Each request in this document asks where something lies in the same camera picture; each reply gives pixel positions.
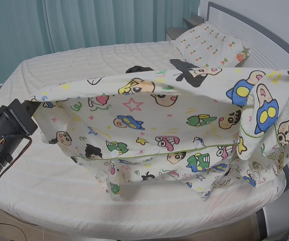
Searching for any white printed pillow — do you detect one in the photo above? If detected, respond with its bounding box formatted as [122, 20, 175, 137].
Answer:
[172, 22, 250, 68]

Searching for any grey bedside table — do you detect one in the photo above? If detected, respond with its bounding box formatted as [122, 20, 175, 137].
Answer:
[166, 12, 205, 41]

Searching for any black garment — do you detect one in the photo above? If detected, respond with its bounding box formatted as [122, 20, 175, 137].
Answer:
[125, 65, 155, 74]

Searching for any white printed pyjama top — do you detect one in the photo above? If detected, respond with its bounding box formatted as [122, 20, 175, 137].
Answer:
[25, 68, 289, 201]

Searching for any blue-green curtain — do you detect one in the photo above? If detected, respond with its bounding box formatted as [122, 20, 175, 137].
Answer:
[0, 0, 201, 87]

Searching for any black cable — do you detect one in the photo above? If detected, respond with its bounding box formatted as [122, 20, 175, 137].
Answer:
[0, 136, 32, 209]

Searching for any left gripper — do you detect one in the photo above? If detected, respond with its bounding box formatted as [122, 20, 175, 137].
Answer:
[0, 99, 42, 165]

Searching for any bed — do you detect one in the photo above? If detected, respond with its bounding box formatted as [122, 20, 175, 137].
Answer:
[0, 2, 289, 231]

